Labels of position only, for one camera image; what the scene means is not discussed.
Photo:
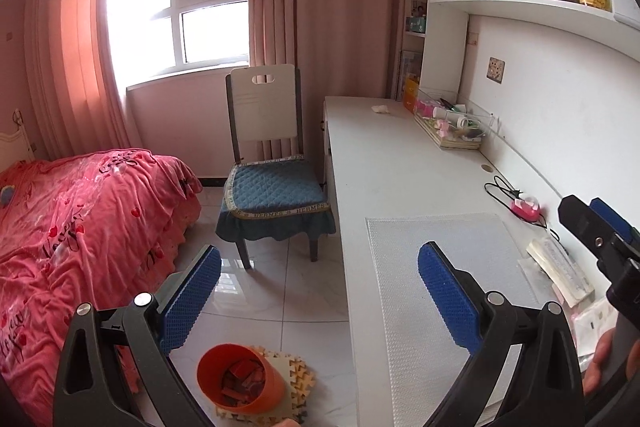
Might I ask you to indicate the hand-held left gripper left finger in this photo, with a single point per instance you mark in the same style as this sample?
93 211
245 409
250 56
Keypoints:
192 302

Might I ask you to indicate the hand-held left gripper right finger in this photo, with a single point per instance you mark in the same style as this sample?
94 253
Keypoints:
450 302

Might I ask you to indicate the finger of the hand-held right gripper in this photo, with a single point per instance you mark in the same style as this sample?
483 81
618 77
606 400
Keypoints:
612 219
582 219

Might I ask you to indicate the orange plastic bin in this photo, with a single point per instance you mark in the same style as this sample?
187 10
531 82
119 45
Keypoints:
274 394

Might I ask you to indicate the person's right hand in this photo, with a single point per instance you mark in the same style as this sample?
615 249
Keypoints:
602 362

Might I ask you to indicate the pink white plastic packet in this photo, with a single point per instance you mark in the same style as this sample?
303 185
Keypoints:
592 322

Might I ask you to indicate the pink white charger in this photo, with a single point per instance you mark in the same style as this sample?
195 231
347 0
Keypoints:
525 208

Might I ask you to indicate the white textured desk mat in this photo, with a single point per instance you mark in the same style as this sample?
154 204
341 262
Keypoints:
400 267

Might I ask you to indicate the red brown scraps pile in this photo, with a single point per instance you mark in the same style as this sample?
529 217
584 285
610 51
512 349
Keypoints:
242 382

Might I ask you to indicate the beige foam puzzle mat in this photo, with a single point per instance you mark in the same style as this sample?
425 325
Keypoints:
300 377

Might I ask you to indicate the blue quilted chair cushion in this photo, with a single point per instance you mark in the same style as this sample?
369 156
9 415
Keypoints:
272 192

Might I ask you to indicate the bed with pink cover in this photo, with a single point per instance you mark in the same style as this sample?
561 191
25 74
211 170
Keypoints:
75 232

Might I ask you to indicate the clear plastic organizer box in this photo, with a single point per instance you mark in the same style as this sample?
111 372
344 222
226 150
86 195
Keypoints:
450 122

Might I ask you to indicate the crumpled paper scrap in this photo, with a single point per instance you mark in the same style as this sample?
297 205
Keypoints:
380 108

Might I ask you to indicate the white grey chair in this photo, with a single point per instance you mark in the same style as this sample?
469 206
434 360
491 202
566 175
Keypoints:
260 107

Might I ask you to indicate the cream bed headboard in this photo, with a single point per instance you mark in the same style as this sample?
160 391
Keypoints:
12 147

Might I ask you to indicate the pink curtain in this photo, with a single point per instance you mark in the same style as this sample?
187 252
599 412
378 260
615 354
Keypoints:
340 7
75 57

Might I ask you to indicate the wall socket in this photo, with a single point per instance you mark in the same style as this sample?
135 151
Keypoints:
496 70

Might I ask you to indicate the white wall shelf unit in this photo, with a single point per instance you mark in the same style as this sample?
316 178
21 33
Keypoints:
450 47

